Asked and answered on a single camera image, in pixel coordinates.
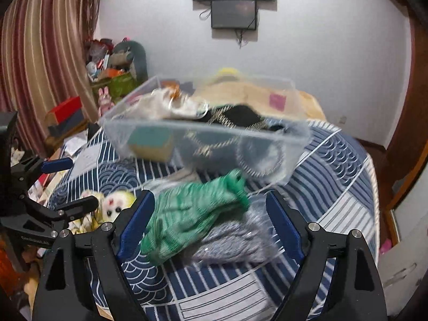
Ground small black wall screen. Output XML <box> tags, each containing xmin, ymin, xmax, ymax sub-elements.
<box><xmin>211</xmin><ymin>0</ymin><xmax>258</xmax><ymax>29</ymax></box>

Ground pink bunny toy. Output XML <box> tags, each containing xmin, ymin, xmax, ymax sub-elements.
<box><xmin>98</xmin><ymin>87</ymin><xmax>113</xmax><ymax>115</ymax></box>

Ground yellow soft item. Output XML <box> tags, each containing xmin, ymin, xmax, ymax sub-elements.
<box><xmin>217</xmin><ymin>67</ymin><xmax>242</xmax><ymax>78</ymax></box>

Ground cream pillow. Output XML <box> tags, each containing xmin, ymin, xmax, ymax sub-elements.
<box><xmin>194</xmin><ymin>73</ymin><xmax>327</xmax><ymax>121</ymax></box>

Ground striped curtain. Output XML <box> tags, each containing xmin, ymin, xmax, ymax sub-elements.
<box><xmin>0</xmin><ymin>0</ymin><xmax>112</xmax><ymax>149</ymax></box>

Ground dangling black cables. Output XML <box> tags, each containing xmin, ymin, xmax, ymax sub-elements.
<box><xmin>234</xmin><ymin>28</ymin><xmax>249</xmax><ymax>49</ymax></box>

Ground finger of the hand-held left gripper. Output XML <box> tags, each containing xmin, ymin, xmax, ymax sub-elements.
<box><xmin>10</xmin><ymin>196</ymin><xmax>100</xmax><ymax>239</ymax></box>
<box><xmin>12</xmin><ymin>157</ymin><xmax>74</xmax><ymax>188</ymax></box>

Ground red box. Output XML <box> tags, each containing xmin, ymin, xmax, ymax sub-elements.
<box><xmin>53</xmin><ymin>96</ymin><xmax>84</xmax><ymax>125</ymax></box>

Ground wooden door frame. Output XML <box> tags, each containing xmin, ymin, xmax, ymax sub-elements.
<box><xmin>364</xmin><ymin>0</ymin><xmax>428</xmax><ymax>209</ymax></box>

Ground white cloth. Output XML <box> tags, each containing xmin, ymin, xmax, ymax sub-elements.
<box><xmin>138</xmin><ymin>88</ymin><xmax>202</xmax><ymax>120</ymax></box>

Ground grey knit cloth in bag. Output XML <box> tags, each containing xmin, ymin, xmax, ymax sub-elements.
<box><xmin>191</xmin><ymin>194</ymin><xmax>296</xmax><ymax>265</ymax></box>

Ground black cloth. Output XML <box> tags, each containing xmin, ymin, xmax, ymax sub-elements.
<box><xmin>207</xmin><ymin>104</ymin><xmax>269</xmax><ymax>132</ymax></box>

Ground clear plastic storage box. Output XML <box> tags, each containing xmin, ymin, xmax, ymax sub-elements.
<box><xmin>99</xmin><ymin>75</ymin><xmax>312</xmax><ymax>185</ymax></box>

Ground yellow plush monkey toy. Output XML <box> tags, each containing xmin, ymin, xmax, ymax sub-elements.
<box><xmin>71</xmin><ymin>189</ymin><xmax>137</xmax><ymax>235</ymax></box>

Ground white paper sheet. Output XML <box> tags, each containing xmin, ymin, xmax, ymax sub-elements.
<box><xmin>71</xmin><ymin>140</ymin><xmax>101</xmax><ymax>175</ymax></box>

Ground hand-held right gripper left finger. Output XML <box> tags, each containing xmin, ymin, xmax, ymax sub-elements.
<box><xmin>32</xmin><ymin>190</ymin><xmax>156</xmax><ymax>321</ymax></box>

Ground green knit cloth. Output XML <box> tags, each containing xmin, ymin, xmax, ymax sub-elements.
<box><xmin>140</xmin><ymin>170</ymin><xmax>251</xmax><ymax>265</ymax></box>

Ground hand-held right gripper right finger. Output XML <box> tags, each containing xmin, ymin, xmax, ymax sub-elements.
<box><xmin>266</xmin><ymin>190</ymin><xmax>388</xmax><ymax>321</ymax></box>

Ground white panel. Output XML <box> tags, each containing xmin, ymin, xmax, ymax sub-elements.
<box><xmin>381</xmin><ymin>222</ymin><xmax>428</xmax><ymax>289</ymax></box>

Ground teal and yellow sponge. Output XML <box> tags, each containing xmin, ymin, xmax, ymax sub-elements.
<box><xmin>127</xmin><ymin>128</ymin><xmax>175</xmax><ymax>163</ymax></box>

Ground blue patterned bed sheet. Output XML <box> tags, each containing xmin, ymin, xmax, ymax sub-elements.
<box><xmin>47</xmin><ymin>119</ymin><xmax>380</xmax><ymax>321</ymax></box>

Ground black garment in bin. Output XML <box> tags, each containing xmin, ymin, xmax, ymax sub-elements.
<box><xmin>183</xmin><ymin>106</ymin><xmax>268</xmax><ymax>158</ymax></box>

